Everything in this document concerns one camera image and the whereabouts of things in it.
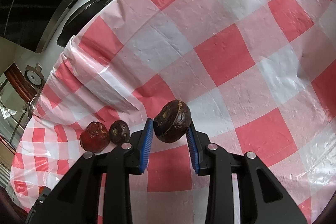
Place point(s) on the small dark water chestnut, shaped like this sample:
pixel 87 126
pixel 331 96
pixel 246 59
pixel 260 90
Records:
pixel 119 132

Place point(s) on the red white checkered tablecloth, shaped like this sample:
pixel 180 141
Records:
pixel 223 56

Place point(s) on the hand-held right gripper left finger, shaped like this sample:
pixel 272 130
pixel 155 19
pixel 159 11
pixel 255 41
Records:
pixel 147 146

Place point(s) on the round metal disc fixture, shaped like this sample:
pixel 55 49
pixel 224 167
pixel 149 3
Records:
pixel 34 77

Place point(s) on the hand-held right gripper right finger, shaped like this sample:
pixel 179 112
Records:
pixel 193 150

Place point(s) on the black frying pan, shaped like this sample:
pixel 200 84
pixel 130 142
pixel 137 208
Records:
pixel 86 8

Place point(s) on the large dark water chestnut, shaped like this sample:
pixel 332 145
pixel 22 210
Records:
pixel 172 121

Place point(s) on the reddish water chestnut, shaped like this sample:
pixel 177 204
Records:
pixel 94 137

